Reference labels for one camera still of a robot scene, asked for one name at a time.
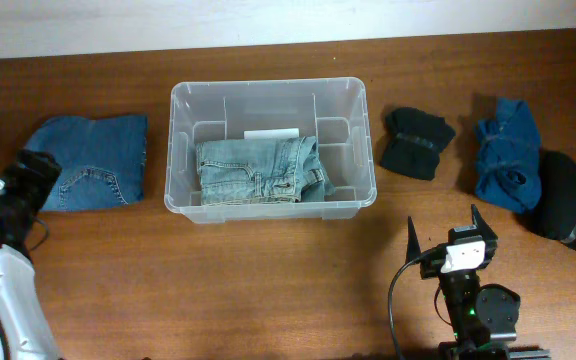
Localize white label in bin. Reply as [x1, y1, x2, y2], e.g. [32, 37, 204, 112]
[244, 128, 300, 140]

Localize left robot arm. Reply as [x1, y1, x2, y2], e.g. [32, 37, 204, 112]
[0, 149, 63, 359]

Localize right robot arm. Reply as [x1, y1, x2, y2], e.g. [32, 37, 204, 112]
[406, 206, 521, 359]

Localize clear plastic storage bin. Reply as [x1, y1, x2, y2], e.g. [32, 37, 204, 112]
[164, 77, 377, 224]

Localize large black taped cloth bundle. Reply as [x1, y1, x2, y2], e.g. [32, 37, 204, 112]
[530, 151, 576, 251]

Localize black aluminium rail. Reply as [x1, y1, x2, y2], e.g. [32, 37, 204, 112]
[437, 342, 553, 360]

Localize right black camera cable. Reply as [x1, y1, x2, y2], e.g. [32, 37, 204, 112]
[387, 247, 452, 360]

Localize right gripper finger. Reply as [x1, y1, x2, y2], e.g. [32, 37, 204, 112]
[406, 216, 422, 264]
[471, 204, 498, 242]

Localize dark blue jeans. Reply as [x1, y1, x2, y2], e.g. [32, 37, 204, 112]
[25, 115, 148, 212]

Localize blue taped sweater bundle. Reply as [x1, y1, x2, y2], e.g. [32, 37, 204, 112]
[475, 98, 542, 214]

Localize small black taped cloth roll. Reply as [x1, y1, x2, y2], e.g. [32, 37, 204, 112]
[380, 107, 456, 181]

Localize light blue jeans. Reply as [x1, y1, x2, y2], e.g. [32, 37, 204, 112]
[197, 136, 336, 206]

